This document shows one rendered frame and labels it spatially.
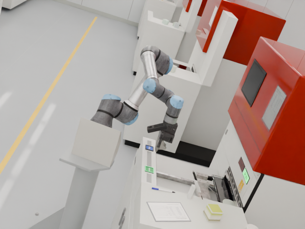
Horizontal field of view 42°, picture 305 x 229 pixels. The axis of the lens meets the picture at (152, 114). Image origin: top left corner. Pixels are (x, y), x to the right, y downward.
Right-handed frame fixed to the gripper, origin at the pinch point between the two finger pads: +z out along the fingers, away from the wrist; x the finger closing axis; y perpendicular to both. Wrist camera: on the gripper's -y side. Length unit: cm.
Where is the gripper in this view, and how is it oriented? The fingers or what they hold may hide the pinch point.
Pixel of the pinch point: (155, 149)
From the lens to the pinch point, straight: 233.1
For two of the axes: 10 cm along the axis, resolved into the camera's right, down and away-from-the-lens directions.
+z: -3.0, 8.6, 4.0
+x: 0.0, -4.2, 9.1
